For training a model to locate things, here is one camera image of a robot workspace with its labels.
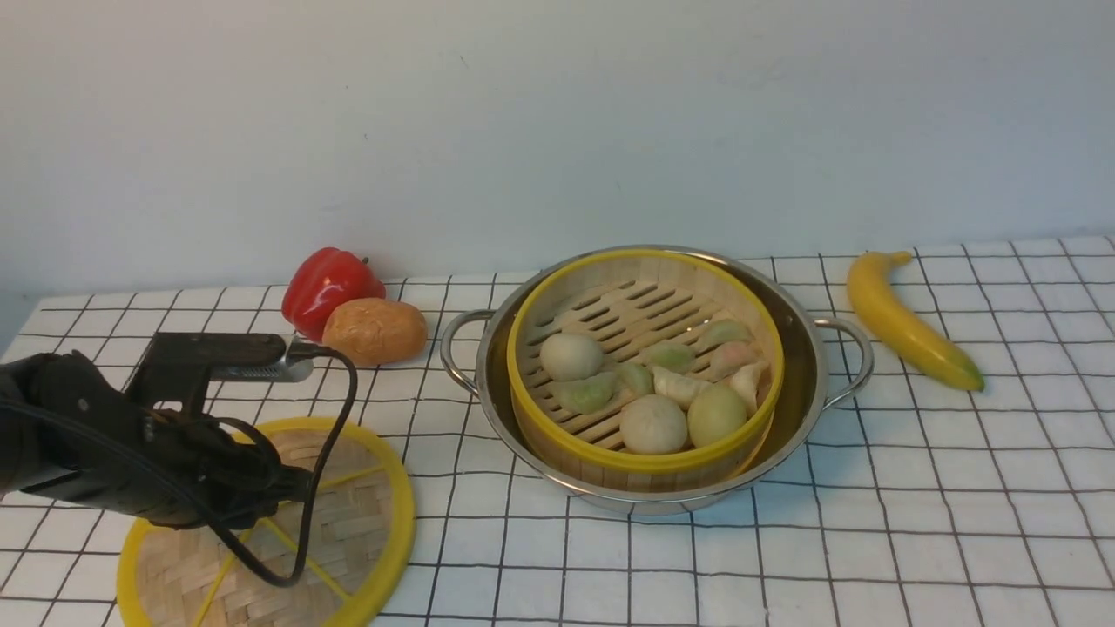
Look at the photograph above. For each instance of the yellow rimmed bamboo steamer basket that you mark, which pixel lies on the yellow rimmed bamboo steamer basket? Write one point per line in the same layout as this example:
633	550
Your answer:
626	300

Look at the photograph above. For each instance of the red bell pepper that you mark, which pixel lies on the red bell pepper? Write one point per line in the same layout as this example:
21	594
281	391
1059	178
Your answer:
328	278

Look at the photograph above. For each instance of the pale green dumpling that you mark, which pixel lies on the pale green dumpling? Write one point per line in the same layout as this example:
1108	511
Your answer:
588	396

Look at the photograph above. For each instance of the pink dumpling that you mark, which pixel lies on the pink dumpling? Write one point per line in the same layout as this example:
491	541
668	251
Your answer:
726	359

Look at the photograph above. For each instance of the green round bun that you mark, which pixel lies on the green round bun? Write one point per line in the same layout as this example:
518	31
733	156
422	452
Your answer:
715	413

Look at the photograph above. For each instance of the brown potato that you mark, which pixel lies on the brown potato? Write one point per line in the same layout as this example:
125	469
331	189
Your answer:
372	332

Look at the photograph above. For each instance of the yellow banana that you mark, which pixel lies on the yellow banana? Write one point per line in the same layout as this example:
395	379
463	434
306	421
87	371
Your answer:
876	304

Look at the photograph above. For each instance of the small green dumpling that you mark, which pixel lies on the small green dumpling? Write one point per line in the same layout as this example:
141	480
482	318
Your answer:
636	377

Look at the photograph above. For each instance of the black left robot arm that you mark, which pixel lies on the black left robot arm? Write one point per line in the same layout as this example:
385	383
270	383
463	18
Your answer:
17	427

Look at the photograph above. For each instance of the white folded dumpling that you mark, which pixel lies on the white folded dumpling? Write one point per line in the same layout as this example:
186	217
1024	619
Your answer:
677	387

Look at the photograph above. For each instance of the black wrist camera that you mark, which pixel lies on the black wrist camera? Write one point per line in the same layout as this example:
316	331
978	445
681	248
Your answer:
180	366

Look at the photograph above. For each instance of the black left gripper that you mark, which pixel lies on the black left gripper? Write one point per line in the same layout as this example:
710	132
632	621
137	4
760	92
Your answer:
151	450

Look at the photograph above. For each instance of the stainless steel pot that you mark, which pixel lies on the stainless steel pot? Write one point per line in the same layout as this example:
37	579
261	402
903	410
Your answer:
469	354

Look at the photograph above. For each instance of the white dumpling at rim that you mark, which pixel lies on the white dumpling at rim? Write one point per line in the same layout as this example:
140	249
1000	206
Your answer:
746	384

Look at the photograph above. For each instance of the green dumpling at back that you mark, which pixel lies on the green dumpling at back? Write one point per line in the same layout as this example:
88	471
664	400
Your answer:
721	331

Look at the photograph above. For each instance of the white round bun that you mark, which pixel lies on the white round bun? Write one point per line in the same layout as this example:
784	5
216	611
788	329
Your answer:
571	357

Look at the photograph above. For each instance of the yellow woven bamboo steamer lid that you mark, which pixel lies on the yellow woven bamboo steamer lid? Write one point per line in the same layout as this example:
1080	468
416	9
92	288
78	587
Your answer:
362	532

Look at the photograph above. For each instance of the white bun front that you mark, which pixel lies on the white bun front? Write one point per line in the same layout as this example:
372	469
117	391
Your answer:
653	425

